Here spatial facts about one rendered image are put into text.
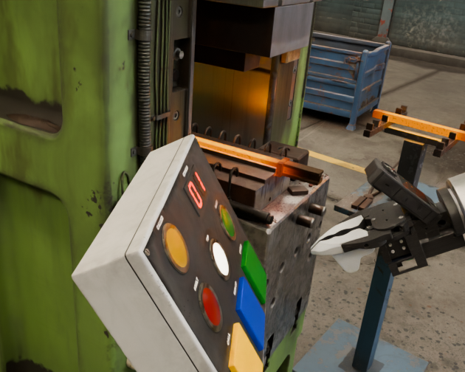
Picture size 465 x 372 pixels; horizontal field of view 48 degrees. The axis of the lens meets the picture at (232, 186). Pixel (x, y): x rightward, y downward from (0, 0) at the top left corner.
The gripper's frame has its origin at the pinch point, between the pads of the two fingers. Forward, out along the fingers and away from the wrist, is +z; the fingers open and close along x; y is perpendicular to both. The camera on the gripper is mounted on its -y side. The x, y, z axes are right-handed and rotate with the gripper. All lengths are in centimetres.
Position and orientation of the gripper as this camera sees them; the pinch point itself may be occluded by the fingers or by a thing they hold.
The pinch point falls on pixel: (317, 244)
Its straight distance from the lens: 79.2
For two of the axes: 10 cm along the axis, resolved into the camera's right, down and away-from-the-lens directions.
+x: 0.9, -4.2, 9.0
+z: -9.0, 3.6, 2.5
